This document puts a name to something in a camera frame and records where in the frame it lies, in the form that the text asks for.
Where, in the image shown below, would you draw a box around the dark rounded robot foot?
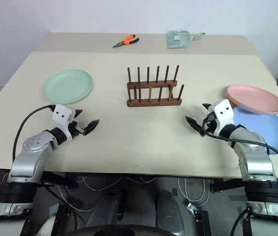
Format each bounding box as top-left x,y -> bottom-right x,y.
155,190 -> 188,235
89,191 -> 125,229

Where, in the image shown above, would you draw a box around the black table frame bracket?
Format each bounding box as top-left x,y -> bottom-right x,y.
210,177 -> 247,194
41,172 -> 79,190

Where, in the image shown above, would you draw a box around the wooden dish rack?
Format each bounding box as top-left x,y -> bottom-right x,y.
126,64 -> 185,108

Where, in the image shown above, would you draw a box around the pink plate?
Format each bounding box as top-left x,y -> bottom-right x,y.
226,84 -> 278,116

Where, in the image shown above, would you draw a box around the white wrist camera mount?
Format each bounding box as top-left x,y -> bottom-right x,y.
211,99 -> 236,136
52,104 -> 75,137

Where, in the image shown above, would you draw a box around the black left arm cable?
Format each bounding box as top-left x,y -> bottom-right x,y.
12,104 -> 56,163

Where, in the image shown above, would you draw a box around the blue plate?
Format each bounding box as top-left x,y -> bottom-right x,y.
232,106 -> 278,155

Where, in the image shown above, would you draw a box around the dark curved robot body rim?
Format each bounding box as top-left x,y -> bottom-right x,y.
71,221 -> 188,236

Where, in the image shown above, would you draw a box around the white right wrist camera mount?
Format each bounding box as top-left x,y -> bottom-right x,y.
211,99 -> 236,136

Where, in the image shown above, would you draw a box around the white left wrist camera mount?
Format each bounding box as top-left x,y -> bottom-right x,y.
52,104 -> 75,137

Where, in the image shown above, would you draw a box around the small green packaged item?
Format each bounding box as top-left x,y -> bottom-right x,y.
192,31 -> 206,41

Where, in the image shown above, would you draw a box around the green plate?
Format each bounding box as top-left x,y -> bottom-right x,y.
43,69 -> 94,105

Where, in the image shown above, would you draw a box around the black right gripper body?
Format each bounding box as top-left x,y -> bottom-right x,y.
202,111 -> 221,136

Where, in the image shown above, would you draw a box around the orange handled pliers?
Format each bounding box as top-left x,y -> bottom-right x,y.
111,34 -> 140,49

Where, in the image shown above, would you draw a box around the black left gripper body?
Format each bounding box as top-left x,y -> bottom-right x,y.
66,120 -> 86,140

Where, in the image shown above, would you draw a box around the white floor cable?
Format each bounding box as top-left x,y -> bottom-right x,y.
177,177 -> 211,207
54,176 -> 120,213

